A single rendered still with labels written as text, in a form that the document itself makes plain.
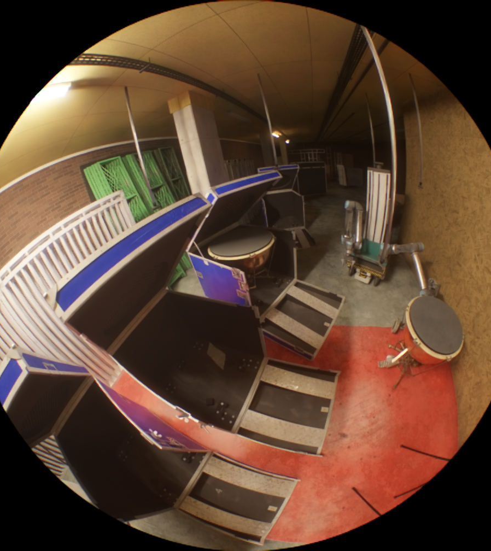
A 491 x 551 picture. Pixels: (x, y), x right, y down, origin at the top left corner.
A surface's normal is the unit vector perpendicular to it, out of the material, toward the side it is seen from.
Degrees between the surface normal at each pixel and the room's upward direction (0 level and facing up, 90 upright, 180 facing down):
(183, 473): 0
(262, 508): 2
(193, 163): 90
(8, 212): 90
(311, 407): 2
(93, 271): 48
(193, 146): 90
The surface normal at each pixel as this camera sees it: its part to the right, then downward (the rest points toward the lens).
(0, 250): 0.93, 0.06
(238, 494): -0.15, -0.80
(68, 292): 0.56, -0.46
